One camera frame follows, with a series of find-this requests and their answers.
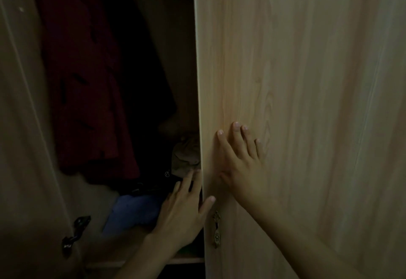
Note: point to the person's right hand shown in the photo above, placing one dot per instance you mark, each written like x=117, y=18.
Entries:
x=245, y=174

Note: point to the person's left hand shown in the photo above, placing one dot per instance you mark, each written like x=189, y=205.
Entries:
x=177, y=218

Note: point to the person's right middle finger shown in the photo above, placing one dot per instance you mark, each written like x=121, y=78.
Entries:
x=238, y=139

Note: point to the person's right thumb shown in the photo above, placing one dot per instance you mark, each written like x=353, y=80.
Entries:
x=227, y=179

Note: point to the person's left thumb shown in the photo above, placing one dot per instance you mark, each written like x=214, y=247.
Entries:
x=206, y=205

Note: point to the person's left middle finger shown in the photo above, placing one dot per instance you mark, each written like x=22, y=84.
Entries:
x=186, y=182

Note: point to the person's right little finger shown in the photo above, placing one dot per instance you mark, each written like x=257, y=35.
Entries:
x=260, y=150

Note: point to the light wood wardrobe door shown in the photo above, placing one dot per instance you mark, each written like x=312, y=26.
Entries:
x=317, y=82

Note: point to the person's left forearm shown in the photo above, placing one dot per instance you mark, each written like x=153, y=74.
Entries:
x=142, y=258

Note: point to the person's right forearm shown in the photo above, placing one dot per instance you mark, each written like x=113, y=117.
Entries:
x=301, y=244

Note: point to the beige crumpled cloth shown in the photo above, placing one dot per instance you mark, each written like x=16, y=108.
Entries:
x=186, y=158

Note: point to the black folded garment white logo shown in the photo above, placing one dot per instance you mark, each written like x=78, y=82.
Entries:
x=152, y=183

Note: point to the blue folded cloth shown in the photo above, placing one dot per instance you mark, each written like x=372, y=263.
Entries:
x=133, y=212

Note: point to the black hanging garment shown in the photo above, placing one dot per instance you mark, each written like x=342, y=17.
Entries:
x=142, y=82

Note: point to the wooden wardrobe body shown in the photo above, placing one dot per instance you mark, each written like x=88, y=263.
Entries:
x=177, y=34

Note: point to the red buttoned coat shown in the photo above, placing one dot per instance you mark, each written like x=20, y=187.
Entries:
x=82, y=91

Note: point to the shadowed wood wardrobe door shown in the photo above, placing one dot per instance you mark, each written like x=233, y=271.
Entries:
x=25, y=161

